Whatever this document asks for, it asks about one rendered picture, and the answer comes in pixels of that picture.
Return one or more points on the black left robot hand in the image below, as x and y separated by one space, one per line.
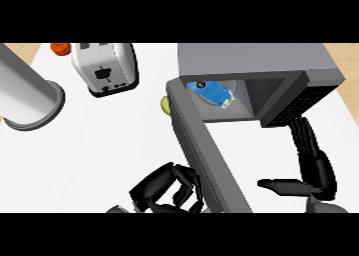
153 188

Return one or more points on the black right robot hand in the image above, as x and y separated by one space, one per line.
317 166

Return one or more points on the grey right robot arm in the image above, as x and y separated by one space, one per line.
324 206

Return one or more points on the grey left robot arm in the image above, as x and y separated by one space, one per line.
119 209

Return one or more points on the grey microwave door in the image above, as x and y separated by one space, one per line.
206 150

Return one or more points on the grey microwave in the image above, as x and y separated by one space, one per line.
265 80

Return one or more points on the blue milk carton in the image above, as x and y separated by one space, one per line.
213 92

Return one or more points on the yellow-green fruit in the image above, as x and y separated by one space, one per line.
164 105

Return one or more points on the silver toaster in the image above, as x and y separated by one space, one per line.
107 68

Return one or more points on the white paper towel roll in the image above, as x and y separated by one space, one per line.
20 90

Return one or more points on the orange fruit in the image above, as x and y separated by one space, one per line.
61 48

